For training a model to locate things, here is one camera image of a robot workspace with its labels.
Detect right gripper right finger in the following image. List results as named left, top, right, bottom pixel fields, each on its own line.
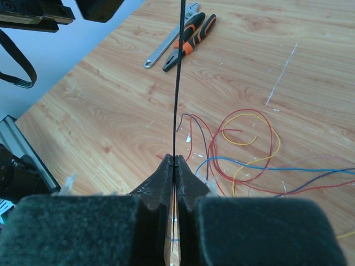
left=176, top=156, right=347, bottom=265

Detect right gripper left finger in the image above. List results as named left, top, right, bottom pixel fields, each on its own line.
left=1, top=155, right=173, bottom=265

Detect black zip tie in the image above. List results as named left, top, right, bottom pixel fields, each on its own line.
left=171, top=0, right=186, bottom=252

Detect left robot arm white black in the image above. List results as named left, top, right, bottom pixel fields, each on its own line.
left=1, top=0, right=123, bottom=89

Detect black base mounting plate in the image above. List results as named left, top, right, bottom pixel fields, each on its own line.
left=1, top=144, right=60, bottom=204

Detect orange black pliers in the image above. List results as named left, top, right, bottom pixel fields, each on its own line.
left=163, top=12, right=216, bottom=72

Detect silver adjustable wrench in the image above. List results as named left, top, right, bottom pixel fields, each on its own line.
left=144, top=2, right=200, bottom=69

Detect yellow orange wire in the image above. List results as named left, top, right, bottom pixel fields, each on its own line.
left=221, top=112, right=355, bottom=239

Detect aluminium frame rail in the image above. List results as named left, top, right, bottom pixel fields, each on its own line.
left=1, top=115, right=60, bottom=192

